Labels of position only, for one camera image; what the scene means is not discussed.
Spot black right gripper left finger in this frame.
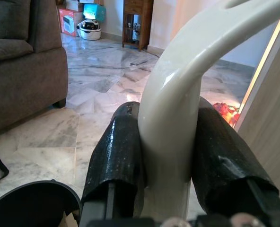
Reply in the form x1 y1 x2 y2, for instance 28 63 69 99
79 101 147 227

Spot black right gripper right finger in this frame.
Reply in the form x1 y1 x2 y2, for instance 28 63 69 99
191 96 280 219

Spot cream plastic dustpan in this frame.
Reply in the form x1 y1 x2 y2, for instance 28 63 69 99
139 0 280 219

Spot light wood cabinet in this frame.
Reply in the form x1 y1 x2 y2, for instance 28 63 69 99
233 14 280 211

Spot brown cardboard box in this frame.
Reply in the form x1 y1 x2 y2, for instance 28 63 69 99
59 211 80 227

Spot black round bin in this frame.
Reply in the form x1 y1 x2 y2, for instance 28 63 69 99
0 179 82 227

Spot brown grey fabric sofa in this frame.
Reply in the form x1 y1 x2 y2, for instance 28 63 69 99
0 0 69 136

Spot white round appliance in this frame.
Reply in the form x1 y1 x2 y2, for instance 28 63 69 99
76 18 102 41

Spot dark wooden shelf cabinet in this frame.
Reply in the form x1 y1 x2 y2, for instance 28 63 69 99
122 0 154 52

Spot red white carton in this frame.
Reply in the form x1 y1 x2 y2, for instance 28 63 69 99
59 9 84 37

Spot teal box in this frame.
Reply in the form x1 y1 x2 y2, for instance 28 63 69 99
82 3 106 24

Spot white box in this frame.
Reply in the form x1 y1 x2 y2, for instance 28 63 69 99
65 0 85 12

